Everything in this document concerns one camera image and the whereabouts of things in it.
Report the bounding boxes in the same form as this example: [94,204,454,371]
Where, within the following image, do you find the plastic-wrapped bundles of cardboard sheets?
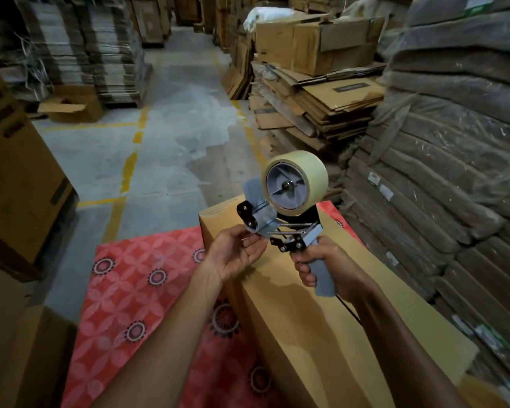
[339,0,510,408]

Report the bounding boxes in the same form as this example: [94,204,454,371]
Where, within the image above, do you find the person's right hand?
[291,235,369,303]

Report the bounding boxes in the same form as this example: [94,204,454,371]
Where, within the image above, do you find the grey black tape dispenser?
[237,163,337,298]

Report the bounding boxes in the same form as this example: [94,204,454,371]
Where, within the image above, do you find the messy pile of flattened cartons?
[247,60,386,167]

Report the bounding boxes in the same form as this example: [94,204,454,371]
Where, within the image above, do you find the person's left forearm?
[91,263,239,408]

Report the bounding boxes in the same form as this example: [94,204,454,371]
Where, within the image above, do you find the beige packing tape roll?
[261,150,330,217]

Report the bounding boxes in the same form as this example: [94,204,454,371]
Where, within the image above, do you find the large printed cardboard box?
[0,51,79,282]

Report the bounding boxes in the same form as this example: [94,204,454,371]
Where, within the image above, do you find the person's left hand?
[203,224,269,285]

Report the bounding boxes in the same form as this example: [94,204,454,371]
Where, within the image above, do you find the small open cardboard box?
[37,84,105,124]

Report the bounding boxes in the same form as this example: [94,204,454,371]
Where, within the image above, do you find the tall stack of flattened cartons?
[15,0,154,109]

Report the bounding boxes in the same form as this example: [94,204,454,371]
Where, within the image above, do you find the person's right forearm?
[348,281,470,408]

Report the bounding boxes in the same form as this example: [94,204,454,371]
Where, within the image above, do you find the plain brown cardboard box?
[0,258,78,408]

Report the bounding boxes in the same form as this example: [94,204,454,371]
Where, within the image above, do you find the long brown cardboard box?
[198,194,480,408]

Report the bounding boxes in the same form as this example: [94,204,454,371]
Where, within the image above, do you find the red patterned floor mat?
[61,201,366,408]

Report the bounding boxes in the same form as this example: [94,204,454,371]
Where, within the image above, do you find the distant stacks of brown cartons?
[125,0,256,101]

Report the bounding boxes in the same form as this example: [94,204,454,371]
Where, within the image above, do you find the open worn cardboard box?
[254,12,386,78]

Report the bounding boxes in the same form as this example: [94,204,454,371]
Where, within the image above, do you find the white plastic sack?
[243,7,297,33]

